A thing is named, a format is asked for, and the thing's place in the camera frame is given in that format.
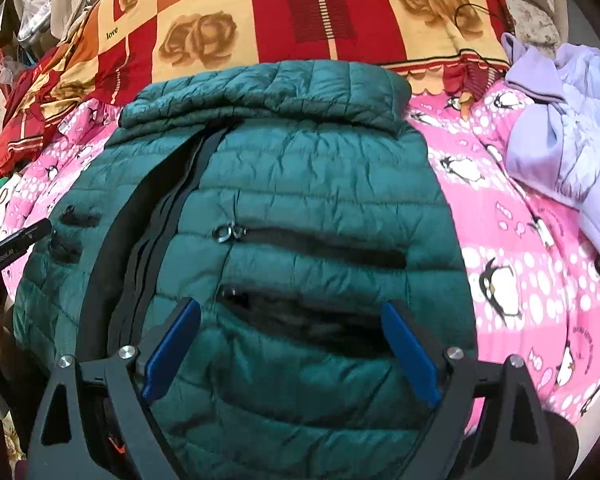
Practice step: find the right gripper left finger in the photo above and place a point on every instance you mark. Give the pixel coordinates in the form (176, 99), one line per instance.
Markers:
(94, 420)

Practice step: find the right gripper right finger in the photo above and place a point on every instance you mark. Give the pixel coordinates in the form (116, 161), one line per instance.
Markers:
(486, 418)

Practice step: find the dark green puffer jacket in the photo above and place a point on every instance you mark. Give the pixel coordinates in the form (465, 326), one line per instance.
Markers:
(300, 199)

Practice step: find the pink penguin bed sheet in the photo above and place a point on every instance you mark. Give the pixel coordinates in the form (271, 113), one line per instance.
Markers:
(520, 259)

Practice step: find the lavender quilted jacket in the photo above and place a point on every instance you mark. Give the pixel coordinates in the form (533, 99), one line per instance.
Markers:
(554, 147)

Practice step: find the red orange rose blanket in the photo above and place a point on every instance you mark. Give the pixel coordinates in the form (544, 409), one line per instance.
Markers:
(121, 46)

